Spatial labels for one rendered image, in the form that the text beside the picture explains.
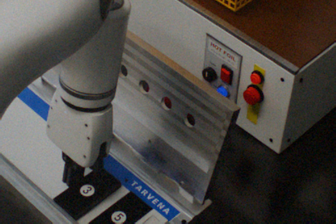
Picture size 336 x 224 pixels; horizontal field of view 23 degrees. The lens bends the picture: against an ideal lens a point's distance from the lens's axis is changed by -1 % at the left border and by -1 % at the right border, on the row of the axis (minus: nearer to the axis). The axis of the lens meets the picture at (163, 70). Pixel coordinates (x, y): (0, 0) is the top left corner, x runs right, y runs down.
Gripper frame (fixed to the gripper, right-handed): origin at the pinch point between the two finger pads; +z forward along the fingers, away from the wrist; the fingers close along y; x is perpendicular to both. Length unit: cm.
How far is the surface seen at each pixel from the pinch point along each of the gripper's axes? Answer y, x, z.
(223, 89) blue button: 5.8, 26.8, -8.9
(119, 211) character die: 9.7, 0.8, 1.2
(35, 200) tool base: -1.3, -6.3, 3.8
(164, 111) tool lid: 5.6, 12.0, -10.7
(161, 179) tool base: 8.9, 10.8, 0.5
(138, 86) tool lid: -0.5, 12.1, -11.5
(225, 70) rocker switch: 5.7, 26.1, -13.0
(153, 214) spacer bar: 13.7, 4.1, 0.5
